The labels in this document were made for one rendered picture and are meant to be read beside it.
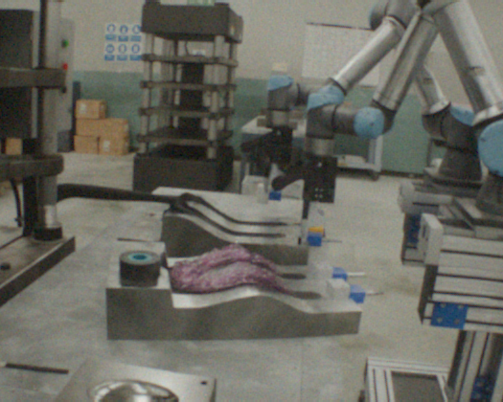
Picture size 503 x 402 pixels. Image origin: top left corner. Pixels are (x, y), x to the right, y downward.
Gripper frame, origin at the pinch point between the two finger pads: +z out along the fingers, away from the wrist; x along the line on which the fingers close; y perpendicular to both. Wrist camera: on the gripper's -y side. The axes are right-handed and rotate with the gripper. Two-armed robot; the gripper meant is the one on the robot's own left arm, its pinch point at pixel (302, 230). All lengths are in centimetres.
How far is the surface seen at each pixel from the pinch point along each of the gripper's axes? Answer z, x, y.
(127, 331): 9, -48, -31
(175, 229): 1.2, -7.0, -31.7
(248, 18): -129, 651, -96
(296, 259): 5.8, -7.0, -0.7
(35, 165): -11, -3, -74
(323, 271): 3.3, -19.9, 5.5
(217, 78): -35, 392, -93
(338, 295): 4.5, -30.3, 8.6
